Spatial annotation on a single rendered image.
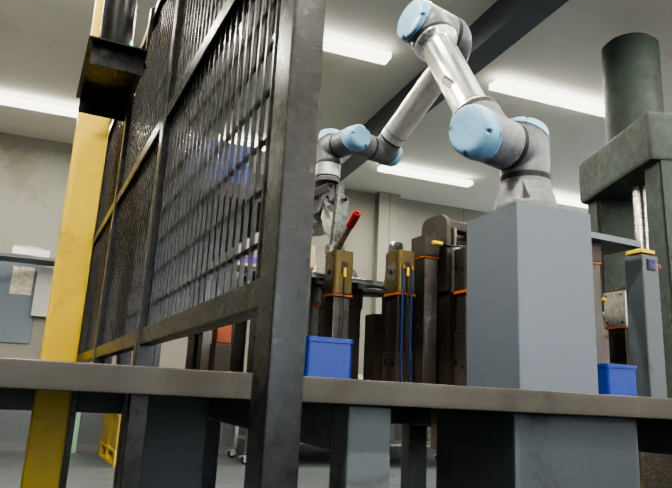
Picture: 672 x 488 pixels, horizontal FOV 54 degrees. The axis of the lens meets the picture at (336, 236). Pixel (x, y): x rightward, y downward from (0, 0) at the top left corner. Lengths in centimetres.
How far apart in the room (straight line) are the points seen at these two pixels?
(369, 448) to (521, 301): 49
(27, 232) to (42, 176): 65
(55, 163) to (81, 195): 579
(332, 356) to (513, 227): 47
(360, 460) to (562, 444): 45
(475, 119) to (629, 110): 328
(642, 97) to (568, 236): 329
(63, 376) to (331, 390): 39
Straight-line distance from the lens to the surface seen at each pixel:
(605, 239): 204
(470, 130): 149
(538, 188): 155
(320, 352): 136
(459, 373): 176
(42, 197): 791
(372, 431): 113
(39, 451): 216
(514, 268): 143
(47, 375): 99
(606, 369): 185
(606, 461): 146
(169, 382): 100
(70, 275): 218
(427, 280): 180
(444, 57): 168
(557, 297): 148
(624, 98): 477
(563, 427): 139
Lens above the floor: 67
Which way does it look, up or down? 14 degrees up
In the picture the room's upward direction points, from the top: 3 degrees clockwise
